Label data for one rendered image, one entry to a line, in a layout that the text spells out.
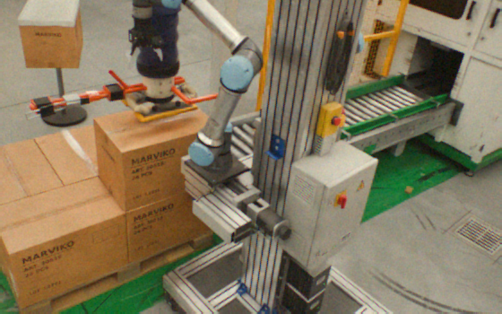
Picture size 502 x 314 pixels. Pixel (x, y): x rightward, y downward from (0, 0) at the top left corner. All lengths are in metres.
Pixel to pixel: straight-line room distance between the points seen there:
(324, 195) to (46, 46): 2.91
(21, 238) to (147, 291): 0.82
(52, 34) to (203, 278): 2.35
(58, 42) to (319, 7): 2.81
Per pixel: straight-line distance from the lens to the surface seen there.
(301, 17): 1.83
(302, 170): 1.96
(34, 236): 2.70
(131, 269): 3.07
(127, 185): 2.65
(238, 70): 1.77
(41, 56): 4.28
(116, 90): 2.56
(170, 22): 2.46
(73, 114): 4.81
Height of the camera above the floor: 2.32
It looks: 32 degrees down
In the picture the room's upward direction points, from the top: 7 degrees clockwise
